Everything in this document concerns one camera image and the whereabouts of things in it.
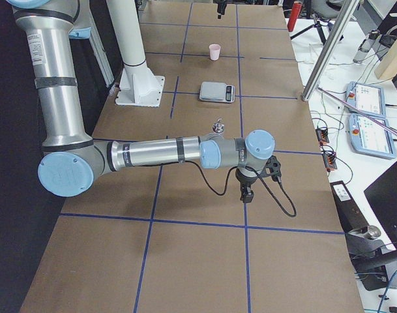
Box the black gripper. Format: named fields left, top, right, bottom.
left=235, top=168, right=257, bottom=203

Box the glass sauce bottle metal cap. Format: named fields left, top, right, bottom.
left=212, top=117, right=225, bottom=134

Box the pink plastic cup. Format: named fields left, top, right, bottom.
left=209, top=44, right=221, bottom=61

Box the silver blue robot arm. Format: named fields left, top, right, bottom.
left=11, top=1, right=280, bottom=203

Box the silver digital kitchen scale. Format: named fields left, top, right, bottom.
left=199, top=82, right=235, bottom=103

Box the lower orange terminal block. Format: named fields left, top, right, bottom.
left=322, top=151, right=338, bottom=173

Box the orange terminal block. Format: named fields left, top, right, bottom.
left=322, top=151, right=338, bottom=173
left=316, top=128, right=329, bottom=145

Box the upper orange terminal block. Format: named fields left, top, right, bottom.
left=316, top=128, right=329, bottom=145

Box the black box white label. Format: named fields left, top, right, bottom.
left=330, top=181, right=369, bottom=233

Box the lower teach pendant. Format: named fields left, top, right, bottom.
left=349, top=113, right=397, bottom=159

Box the teach pendant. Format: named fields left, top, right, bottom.
left=346, top=82, right=386, bottom=117
left=349, top=113, right=397, bottom=159

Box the black computer monitor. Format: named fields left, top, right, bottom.
left=364, top=161, right=397, bottom=247

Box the upper teach pendant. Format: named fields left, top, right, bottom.
left=346, top=82, right=386, bottom=117

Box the red water bottle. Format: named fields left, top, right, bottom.
left=287, top=1, right=302, bottom=32

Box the wooden board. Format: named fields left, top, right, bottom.
left=374, top=25, right=397, bottom=80

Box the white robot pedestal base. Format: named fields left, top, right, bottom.
left=106, top=0, right=165, bottom=107

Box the metal rod green handle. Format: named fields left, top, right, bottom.
left=316, top=85, right=397, bottom=154

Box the black camera tripod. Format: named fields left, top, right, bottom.
left=290, top=14, right=334, bottom=45

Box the black overhead camera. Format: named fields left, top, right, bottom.
left=215, top=0, right=228, bottom=20

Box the aluminium frame post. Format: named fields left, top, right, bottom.
left=301, top=0, right=360, bottom=101

